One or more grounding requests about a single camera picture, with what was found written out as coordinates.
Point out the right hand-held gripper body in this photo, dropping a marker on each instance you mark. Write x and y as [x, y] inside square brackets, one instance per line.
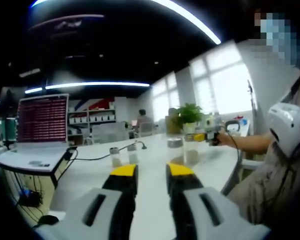
[213, 125]

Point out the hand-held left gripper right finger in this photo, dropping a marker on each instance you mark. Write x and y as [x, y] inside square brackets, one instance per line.
[235, 225]

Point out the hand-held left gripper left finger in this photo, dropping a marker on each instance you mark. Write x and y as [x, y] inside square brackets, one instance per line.
[72, 225]

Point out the person's right hand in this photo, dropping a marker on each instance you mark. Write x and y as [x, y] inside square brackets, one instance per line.
[223, 138]

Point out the white plant pot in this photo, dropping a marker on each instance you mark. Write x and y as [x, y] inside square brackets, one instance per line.
[190, 128]

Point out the brown cardboard box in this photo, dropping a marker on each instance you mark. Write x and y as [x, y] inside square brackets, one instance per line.
[173, 126]

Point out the green potted plant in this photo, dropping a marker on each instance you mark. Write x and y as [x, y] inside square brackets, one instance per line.
[190, 112]

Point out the large window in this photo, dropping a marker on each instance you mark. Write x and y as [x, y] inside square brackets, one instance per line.
[227, 85]

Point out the metal stand pole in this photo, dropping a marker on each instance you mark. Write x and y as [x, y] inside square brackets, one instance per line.
[252, 107]

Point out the person's grey patterned shirt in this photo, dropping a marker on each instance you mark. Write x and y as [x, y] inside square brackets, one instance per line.
[265, 192]

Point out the white framed office chair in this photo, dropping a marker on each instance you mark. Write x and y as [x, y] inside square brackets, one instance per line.
[147, 130]

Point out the black power box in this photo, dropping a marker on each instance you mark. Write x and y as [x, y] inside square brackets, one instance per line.
[30, 198]

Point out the narrow window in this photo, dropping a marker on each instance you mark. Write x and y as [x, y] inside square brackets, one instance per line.
[165, 97]

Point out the white side table black legs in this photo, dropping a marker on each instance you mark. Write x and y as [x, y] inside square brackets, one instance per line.
[60, 167]

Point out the white chest device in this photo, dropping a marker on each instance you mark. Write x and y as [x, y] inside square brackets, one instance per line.
[285, 122]

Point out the grey mesh office chair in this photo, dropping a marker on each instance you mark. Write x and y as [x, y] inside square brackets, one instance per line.
[110, 132]

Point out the long curved ceiling light strip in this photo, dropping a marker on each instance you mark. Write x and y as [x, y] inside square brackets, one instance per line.
[210, 33]

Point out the shelf unit with white bins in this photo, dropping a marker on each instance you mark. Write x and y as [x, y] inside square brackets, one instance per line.
[95, 118]

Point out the white laptop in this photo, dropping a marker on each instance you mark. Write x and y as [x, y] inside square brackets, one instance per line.
[42, 120]

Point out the straight ceiling light strip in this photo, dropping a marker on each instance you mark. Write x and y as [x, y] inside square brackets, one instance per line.
[97, 84]

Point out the green cylindrical container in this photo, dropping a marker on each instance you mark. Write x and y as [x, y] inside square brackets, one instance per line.
[10, 130]

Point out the short ceiling light strip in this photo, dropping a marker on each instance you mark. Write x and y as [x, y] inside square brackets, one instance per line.
[33, 90]

